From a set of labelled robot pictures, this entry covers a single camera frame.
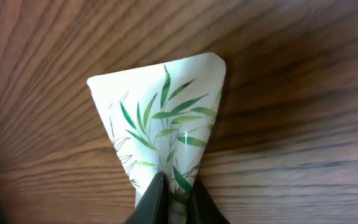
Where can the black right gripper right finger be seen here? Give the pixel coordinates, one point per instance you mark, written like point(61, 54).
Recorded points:
point(201, 207)

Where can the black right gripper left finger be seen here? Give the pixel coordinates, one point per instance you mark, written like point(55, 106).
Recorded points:
point(153, 206)

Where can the white bamboo print tube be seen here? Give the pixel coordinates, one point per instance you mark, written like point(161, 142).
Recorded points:
point(159, 119)

